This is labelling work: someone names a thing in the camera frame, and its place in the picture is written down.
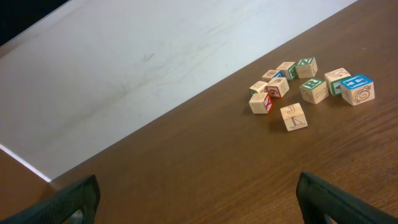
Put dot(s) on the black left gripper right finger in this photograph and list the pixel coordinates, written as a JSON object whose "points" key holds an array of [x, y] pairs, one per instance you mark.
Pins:
{"points": [[321, 202]]}

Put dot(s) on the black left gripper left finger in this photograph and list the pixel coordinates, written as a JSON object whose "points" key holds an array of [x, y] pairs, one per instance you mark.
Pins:
{"points": [[76, 203]]}

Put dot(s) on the wooden block letter J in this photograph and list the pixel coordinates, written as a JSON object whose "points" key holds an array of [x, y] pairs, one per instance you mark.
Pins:
{"points": [[294, 117]]}

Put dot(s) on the wooden block green R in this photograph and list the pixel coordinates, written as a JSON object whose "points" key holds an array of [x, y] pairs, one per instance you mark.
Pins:
{"points": [[314, 90]]}

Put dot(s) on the wooden block blue top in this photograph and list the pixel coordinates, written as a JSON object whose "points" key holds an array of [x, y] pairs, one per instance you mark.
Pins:
{"points": [[357, 89]]}

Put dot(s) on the wooden block green side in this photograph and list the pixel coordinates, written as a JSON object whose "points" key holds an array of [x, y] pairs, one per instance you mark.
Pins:
{"points": [[333, 79]]}

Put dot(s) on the wooden block red side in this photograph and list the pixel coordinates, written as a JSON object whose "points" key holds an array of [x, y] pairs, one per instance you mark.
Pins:
{"points": [[261, 103]]}

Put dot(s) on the wooden block red number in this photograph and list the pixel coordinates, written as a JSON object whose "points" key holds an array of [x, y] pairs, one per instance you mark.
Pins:
{"points": [[277, 87]]}

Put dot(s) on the small wooden block green base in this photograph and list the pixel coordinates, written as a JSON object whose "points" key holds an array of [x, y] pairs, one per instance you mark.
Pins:
{"points": [[258, 87]]}

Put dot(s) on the wooden block blue edge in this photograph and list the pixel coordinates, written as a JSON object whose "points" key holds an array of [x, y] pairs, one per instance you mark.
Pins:
{"points": [[270, 74]]}

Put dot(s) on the wooden block green N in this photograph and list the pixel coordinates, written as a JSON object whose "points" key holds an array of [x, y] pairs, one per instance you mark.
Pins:
{"points": [[306, 67]]}

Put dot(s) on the wooden block green edge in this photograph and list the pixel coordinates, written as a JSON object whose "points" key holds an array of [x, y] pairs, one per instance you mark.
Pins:
{"points": [[288, 70]]}

